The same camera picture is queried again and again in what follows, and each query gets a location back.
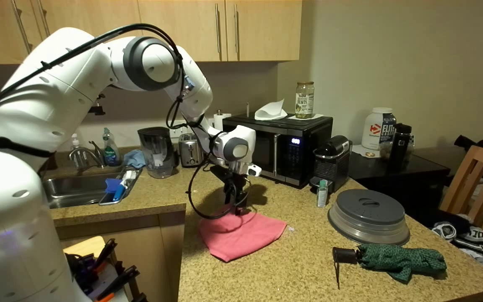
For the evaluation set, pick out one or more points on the light wooden wall cabinets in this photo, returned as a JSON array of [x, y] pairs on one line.
[[251, 27]]

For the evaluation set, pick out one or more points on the black microwave oven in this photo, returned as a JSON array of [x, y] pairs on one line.
[[292, 148]]

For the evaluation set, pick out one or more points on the dark garment on chair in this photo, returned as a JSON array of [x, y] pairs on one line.
[[476, 143]]

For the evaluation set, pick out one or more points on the black drink bottle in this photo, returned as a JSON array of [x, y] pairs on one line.
[[401, 143]]

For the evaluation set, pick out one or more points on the black side table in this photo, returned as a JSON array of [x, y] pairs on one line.
[[397, 178]]

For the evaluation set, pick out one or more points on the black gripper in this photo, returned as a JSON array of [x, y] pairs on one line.
[[233, 181]]

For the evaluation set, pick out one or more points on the silver toaster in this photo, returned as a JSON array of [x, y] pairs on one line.
[[188, 153]]

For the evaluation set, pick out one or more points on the white plastic jug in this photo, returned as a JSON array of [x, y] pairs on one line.
[[370, 131]]

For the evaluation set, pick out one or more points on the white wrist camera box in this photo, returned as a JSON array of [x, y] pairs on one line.
[[253, 170]]

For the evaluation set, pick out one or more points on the green folded umbrella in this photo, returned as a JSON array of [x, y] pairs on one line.
[[402, 260]]

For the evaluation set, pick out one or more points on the glass jar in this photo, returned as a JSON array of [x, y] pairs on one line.
[[303, 101]]

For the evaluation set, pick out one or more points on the blue dish brush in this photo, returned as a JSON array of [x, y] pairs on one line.
[[117, 186]]

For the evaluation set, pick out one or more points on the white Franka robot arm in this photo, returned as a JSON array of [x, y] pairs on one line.
[[40, 111]]

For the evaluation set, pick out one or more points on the steel kitchen sink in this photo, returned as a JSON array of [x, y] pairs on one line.
[[79, 190]]

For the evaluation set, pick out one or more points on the clear soap dispenser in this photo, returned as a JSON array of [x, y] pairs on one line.
[[75, 150]]

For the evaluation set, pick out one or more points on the pink cloth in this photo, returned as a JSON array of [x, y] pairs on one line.
[[241, 237]]

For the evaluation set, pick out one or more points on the wooden chair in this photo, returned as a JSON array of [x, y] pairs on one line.
[[476, 185]]

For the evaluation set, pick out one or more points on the steel sink faucet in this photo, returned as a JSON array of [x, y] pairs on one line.
[[87, 156]]

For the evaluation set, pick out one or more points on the green dish soap bottle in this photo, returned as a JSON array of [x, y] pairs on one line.
[[109, 148]]

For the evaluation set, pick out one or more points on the wooden counter base cabinet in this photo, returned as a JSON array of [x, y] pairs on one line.
[[141, 240]]

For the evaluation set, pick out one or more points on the black and white bag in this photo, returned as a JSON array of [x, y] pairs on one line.
[[464, 235]]

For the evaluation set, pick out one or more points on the grey plastic dome cover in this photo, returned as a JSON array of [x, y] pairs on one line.
[[367, 215]]

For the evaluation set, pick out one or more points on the blue rag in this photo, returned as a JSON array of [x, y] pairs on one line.
[[134, 160]]

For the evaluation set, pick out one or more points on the small green-capped bottle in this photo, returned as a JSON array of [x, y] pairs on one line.
[[322, 193]]

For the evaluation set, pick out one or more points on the black coffee maker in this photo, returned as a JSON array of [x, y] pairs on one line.
[[330, 160]]

